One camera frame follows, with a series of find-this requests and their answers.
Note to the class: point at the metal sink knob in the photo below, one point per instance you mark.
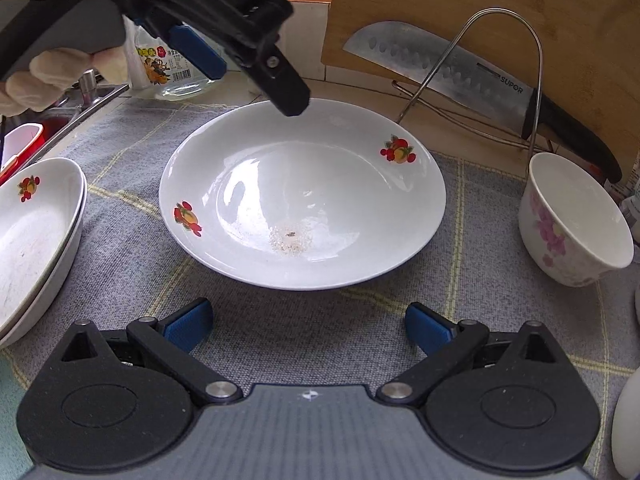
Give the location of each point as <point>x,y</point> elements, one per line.
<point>89,87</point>

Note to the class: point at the white fruit print plate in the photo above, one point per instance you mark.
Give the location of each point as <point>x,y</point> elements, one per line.
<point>55,280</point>
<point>300,200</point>
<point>30,240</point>

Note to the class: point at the labelled glass jar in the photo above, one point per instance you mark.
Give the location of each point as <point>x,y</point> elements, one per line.
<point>165,67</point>

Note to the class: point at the person's left hand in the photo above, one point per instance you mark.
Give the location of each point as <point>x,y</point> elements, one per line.
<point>50,75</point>

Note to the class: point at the grey blue checked towel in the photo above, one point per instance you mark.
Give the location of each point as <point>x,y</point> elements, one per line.
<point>125,260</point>

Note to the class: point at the red wash basin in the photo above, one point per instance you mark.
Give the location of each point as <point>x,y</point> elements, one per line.
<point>56,126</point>

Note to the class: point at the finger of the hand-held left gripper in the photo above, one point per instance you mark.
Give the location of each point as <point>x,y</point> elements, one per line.
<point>285,90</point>
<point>200,57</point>

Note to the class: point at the steel sink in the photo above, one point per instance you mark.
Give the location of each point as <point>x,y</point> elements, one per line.
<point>107,94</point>

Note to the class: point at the white pink floral bowl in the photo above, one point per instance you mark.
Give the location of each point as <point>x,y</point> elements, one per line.
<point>565,240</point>

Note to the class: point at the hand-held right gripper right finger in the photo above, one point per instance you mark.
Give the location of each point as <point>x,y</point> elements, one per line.
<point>427,332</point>

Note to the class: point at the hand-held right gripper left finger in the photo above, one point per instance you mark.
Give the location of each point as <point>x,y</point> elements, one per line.
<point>190,322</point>

